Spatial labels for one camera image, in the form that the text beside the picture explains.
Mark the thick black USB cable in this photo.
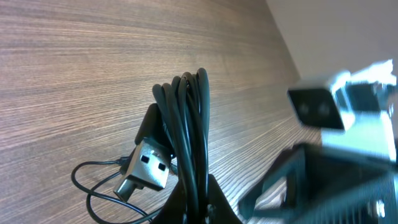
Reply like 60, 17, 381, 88
113, 67, 211, 224

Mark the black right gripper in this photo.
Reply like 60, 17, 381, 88
238, 144, 397, 224

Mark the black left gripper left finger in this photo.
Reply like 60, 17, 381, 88
151, 181, 187, 224

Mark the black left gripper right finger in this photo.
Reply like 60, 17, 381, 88
208, 174, 242, 224

